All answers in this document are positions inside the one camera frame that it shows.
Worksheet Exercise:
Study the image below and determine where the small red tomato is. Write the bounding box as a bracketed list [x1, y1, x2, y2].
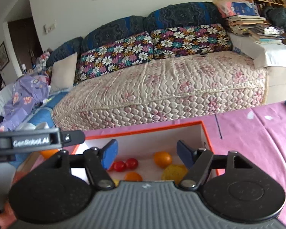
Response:
[125, 158, 139, 170]

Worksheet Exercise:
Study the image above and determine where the orange beside box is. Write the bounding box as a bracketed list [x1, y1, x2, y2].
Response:
[153, 152, 173, 169]

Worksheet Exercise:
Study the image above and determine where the red cherry tomato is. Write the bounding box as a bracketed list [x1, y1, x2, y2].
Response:
[113, 161, 127, 172]

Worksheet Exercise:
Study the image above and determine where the orange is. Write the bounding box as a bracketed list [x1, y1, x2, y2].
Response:
[124, 172, 143, 181]
[39, 149, 59, 160]
[153, 152, 173, 169]

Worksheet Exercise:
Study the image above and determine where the stack of books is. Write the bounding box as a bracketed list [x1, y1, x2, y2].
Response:
[224, 15, 285, 44]

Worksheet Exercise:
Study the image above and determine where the left floral pillow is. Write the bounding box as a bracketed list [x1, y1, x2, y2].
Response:
[74, 31, 153, 84]

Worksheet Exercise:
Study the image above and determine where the right floral pillow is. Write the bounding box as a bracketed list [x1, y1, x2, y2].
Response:
[151, 24, 232, 59]

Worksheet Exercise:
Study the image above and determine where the white cloth covered nightstand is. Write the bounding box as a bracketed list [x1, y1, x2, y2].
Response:
[228, 33, 286, 104]

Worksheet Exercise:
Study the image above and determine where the dark blue right cushion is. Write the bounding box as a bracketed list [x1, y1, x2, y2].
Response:
[143, 2, 223, 32]

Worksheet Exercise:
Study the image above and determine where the orange gloved hand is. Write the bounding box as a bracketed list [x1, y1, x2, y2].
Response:
[0, 172, 27, 229]

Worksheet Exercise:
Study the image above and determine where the yellow pear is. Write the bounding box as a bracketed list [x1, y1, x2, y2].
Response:
[161, 164, 188, 185]

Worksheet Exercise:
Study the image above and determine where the dark blue patterned cushion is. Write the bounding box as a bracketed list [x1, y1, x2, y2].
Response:
[81, 15, 145, 53]

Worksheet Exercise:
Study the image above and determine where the pink floral tablecloth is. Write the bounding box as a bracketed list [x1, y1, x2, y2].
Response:
[85, 102, 286, 225]

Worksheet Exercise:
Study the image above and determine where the beige plain pillow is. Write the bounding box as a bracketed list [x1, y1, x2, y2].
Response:
[50, 52, 77, 93]

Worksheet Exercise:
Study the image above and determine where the orange cardboard box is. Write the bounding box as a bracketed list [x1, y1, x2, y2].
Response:
[15, 120, 220, 187]

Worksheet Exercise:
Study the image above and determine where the dark green puffer jacket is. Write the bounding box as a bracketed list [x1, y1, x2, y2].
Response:
[262, 6, 286, 32]

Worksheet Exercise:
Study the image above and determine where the purple floral bedding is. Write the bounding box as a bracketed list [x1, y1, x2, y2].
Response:
[0, 75, 49, 132]

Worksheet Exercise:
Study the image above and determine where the floral pillow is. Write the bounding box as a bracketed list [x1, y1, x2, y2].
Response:
[74, 31, 153, 84]
[151, 24, 232, 59]

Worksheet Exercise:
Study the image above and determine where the pink plastic bag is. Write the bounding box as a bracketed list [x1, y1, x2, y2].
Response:
[212, 0, 256, 18]

